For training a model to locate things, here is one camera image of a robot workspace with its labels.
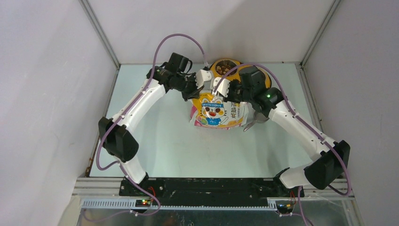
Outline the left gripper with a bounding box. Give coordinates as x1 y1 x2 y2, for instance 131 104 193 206
174 72 204 102

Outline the pet food bag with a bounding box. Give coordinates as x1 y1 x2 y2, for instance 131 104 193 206
190 91 249 130

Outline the yellow double pet bowl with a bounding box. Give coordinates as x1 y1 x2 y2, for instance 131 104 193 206
210 58 271 91

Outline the metal food scoop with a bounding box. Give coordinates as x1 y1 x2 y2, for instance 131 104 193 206
243 112 269 132

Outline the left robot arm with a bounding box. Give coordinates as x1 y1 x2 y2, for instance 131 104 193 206
98 53 202 196

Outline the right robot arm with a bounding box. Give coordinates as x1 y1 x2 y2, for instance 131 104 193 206
212 63 352 197

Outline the pet food kibble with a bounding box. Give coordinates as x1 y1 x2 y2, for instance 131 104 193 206
215 60 237 76

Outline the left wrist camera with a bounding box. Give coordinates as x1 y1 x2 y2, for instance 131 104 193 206
195 69 214 90

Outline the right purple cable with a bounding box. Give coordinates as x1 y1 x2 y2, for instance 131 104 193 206
212 63 353 226

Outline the purple cable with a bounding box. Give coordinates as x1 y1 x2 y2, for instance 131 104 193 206
95 33 209 223
212 63 353 226

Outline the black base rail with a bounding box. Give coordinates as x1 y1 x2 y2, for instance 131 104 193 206
118 177 304 208

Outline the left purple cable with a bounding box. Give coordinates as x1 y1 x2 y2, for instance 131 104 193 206
95 33 209 223

